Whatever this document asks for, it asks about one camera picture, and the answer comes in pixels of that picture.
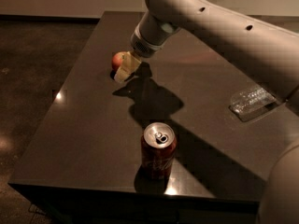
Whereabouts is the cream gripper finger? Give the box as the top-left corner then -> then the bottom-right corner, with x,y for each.
114,51 -> 141,83

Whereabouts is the red coke can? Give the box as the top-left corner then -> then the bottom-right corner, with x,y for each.
141,122 -> 177,179

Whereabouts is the red apple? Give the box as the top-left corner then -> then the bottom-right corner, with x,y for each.
111,51 -> 125,72

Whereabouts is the clear plastic water bottle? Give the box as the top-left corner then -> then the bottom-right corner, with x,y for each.
230,85 -> 277,115

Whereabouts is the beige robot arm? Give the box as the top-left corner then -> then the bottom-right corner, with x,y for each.
112,0 -> 299,224

